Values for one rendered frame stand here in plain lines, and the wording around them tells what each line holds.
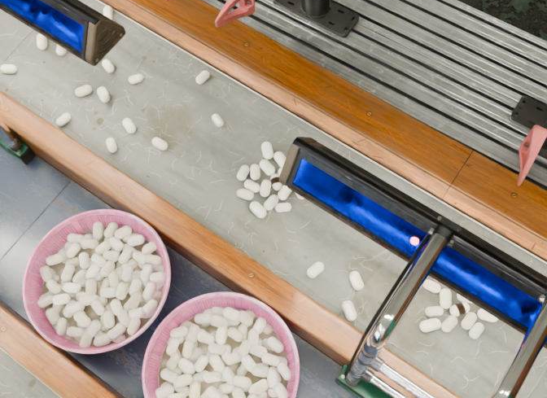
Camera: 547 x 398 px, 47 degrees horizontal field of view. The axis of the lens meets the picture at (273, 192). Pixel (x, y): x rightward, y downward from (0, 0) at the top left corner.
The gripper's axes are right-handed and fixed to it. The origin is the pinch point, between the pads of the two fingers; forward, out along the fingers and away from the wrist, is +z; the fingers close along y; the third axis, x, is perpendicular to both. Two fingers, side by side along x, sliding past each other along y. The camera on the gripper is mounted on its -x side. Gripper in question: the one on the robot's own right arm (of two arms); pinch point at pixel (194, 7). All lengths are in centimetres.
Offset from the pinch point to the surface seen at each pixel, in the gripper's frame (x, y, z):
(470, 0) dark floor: 109, 18, -118
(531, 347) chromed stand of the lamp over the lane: -5, 64, 22
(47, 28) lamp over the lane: 0.6, -17.8, 14.9
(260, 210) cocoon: 31.0, 19.4, 13.7
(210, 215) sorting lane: 33.0, 11.3, 19.0
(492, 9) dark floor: 109, 26, -118
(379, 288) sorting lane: 33, 45, 14
